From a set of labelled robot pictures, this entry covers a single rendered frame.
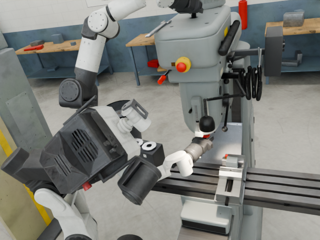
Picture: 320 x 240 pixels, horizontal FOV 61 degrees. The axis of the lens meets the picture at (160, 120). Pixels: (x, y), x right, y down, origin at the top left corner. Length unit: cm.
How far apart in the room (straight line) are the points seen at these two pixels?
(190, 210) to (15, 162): 98
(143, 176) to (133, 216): 185
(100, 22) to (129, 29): 517
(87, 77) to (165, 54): 32
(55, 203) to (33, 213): 171
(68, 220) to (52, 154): 43
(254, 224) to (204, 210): 85
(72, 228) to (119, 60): 549
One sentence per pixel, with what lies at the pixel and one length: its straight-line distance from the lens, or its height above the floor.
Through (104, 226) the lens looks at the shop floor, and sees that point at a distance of 290.
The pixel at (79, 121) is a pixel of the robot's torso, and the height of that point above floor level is 171.
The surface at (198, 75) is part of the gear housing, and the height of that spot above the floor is 167.
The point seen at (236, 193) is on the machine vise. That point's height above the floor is 103.
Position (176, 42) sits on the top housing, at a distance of 109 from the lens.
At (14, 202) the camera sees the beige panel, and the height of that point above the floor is 54.
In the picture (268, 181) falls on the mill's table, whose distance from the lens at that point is 169.
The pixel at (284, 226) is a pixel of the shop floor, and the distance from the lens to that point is 272.
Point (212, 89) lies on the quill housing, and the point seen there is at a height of 158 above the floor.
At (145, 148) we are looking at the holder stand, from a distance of 167.
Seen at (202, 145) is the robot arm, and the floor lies 126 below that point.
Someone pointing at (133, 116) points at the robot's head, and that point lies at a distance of 104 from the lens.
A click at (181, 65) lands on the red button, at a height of 177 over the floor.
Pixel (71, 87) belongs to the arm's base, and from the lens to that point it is 107.
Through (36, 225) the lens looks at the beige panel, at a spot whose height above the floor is 16.
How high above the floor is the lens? 212
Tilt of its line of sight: 30 degrees down
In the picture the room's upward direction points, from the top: 11 degrees counter-clockwise
